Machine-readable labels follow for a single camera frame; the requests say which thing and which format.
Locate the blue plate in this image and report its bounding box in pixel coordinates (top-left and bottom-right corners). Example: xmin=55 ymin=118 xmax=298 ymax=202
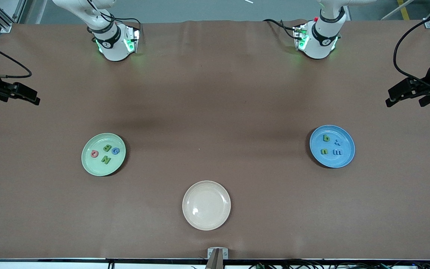
xmin=309 ymin=125 xmax=356 ymax=168

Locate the light green plate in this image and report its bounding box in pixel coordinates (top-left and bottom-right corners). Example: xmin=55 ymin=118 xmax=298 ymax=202
xmin=81 ymin=133 xmax=127 ymax=177

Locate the metal base connector box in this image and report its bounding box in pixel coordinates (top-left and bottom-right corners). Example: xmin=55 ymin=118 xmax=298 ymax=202
xmin=123 ymin=26 xmax=141 ymax=53

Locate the brown table mat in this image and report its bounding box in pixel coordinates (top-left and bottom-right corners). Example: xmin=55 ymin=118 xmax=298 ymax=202
xmin=0 ymin=19 xmax=430 ymax=261

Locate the beige plate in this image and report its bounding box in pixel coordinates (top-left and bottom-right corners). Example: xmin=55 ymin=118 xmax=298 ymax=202
xmin=182 ymin=180 xmax=231 ymax=231

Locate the black base cable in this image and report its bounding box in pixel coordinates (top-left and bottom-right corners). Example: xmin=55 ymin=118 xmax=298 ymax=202
xmin=99 ymin=9 xmax=141 ymax=30
xmin=263 ymin=19 xmax=298 ymax=41

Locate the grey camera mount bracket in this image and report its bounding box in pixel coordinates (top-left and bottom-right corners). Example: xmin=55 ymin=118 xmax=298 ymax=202
xmin=205 ymin=247 xmax=229 ymax=269

